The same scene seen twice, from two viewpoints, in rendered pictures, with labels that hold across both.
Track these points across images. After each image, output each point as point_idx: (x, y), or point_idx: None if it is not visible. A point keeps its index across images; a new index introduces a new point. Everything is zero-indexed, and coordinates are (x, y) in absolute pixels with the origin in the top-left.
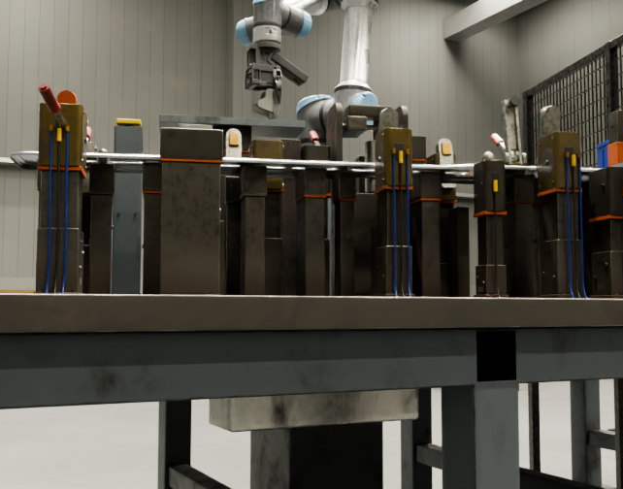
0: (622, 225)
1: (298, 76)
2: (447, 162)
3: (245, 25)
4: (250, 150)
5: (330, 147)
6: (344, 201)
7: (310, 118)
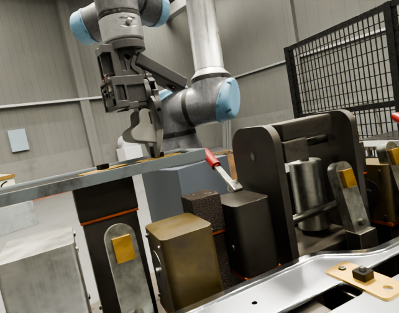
0: None
1: (175, 81)
2: None
3: (82, 18)
4: (153, 244)
5: (253, 185)
6: None
7: (171, 113)
